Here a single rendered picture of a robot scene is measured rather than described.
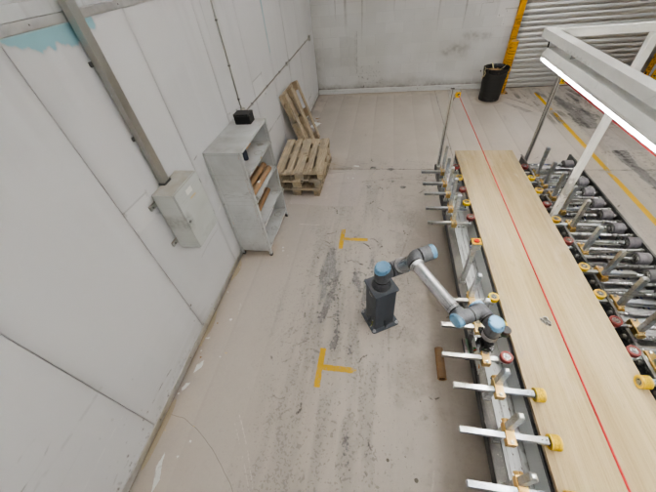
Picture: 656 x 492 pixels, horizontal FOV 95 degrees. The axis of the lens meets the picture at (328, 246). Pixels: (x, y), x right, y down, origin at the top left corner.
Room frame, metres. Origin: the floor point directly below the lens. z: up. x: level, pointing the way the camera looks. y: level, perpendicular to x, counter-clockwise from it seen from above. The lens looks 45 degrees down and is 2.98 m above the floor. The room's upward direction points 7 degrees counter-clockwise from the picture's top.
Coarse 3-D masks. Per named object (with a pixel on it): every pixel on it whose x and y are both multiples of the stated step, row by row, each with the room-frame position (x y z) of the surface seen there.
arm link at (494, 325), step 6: (486, 318) 0.88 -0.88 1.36; (492, 318) 0.87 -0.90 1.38; (498, 318) 0.86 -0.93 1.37; (486, 324) 0.86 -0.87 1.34; (492, 324) 0.83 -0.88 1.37; (498, 324) 0.83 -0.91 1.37; (504, 324) 0.83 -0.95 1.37; (486, 330) 0.84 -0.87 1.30; (492, 330) 0.81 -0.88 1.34; (498, 330) 0.80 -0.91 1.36; (486, 336) 0.82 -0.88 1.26; (492, 336) 0.81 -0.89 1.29; (498, 336) 0.80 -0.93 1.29
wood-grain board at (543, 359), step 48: (480, 192) 2.66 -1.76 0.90; (528, 192) 2.56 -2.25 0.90; (528, 240) 1.86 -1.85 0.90; (528, 288) 1.35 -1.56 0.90; (576, 288) 1.30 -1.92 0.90; (528, 336) 0.96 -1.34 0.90; (576, 336) 0.91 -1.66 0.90; (528, 384) 0.64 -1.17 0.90; (576, 384) 0.61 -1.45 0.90; (624, 384) 0.58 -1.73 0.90; (576, 432) 0.36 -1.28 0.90; (624, 432) 0.33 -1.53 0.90; (576, 480) 0.15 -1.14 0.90
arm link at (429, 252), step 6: (426, 246) 1.53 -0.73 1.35; (432, 246) 1.52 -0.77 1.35; (420, 252) 1.48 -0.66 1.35; (426, 252) 1.48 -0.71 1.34; (432, 252) 1.47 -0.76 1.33; (402, 258) 1.77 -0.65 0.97; (426, 258) 1.45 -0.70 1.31; (432, 258) 1.46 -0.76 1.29; (396, 264) 1.78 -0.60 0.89; (402, 264) 1.70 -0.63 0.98; (396, 270) 1.75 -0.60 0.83; (402, 270) 1.73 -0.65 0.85; (408, 270) 1.78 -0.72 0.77
